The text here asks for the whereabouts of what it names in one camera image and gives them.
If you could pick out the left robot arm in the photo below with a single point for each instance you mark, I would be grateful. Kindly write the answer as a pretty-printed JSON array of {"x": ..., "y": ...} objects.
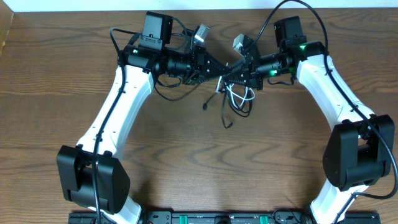
[{"x": 91, "y": 173}]

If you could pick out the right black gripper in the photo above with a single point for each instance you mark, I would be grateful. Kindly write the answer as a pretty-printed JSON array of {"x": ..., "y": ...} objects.
[{"x": 252, "y": 76}]

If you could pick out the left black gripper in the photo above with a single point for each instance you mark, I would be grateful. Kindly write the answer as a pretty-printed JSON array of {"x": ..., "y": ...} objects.
[{"x": 202, "y": 58}]

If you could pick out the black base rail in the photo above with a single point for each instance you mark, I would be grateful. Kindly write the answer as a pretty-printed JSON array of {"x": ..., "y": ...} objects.
[{"x": 280, "y": 216}]

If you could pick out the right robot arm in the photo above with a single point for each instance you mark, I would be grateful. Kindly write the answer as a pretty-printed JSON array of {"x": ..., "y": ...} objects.
[{"x": 359, "y": 150}]

